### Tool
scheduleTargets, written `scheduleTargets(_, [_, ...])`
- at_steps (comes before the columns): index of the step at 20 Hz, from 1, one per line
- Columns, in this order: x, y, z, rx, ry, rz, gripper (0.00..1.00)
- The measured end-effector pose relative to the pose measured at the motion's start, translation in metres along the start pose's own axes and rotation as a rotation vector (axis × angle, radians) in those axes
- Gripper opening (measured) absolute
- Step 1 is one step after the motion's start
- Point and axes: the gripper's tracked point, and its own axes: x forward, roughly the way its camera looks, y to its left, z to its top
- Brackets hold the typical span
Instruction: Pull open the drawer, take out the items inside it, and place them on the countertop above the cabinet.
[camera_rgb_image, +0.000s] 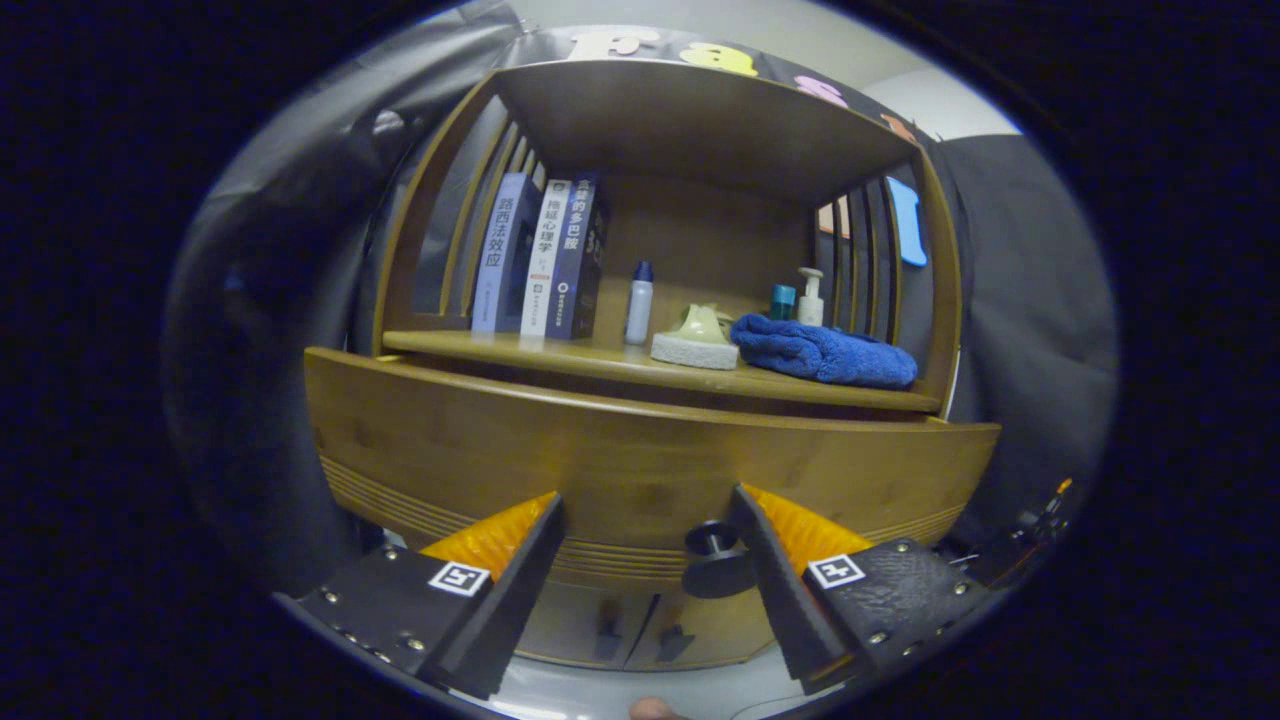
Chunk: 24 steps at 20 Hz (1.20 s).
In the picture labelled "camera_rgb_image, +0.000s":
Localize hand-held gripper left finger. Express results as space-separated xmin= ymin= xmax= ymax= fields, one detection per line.
xmin=290 ymin=490 xmax=568 ymax=701

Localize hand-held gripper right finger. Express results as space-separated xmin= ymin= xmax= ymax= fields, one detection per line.
xmin=728 ymin=483 xmax=991 ymax=696

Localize wooden drawer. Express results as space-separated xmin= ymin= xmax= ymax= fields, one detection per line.
xmin=303 ymin=346 xmax=1003 ymax=601

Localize wooden cabinet door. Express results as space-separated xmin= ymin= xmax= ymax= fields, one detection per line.
xmin=515 ymin=580 xmax=661 ymax=669
xmin=625 ymin=590 xmax=786 ymax=673

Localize wooden countertop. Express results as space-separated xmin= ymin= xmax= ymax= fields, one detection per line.
xmin=382 ymin=310 xmax=943 ymax=413

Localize wooden cabinet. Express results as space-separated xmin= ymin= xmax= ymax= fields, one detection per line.
xmin=370 ymin=58 xmax=963 ymax=673

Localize black equipment with orange part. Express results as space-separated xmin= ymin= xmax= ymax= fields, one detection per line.
xmin=965 ymin=478 xmax=1081 ymax=591

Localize blue folded towel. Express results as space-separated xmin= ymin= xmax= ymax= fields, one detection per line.
xmin=730 ymin=313 xmax=919 ymax=390

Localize white bottle with blue cap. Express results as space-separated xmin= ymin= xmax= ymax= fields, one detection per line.
xmin=624 ymin=261 xmax=655 ymax=346

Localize white spine book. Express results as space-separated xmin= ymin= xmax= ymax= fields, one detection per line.
xmin=519 ymin=179 xmax=574 ymax=338

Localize dark blue book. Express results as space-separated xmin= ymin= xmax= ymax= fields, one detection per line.
xmin=548 ymin=172 xmax=611 ymax=341

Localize light blue book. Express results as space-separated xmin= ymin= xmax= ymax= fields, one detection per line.
xmin=470 ymin=172 xmax=544 ymax=335

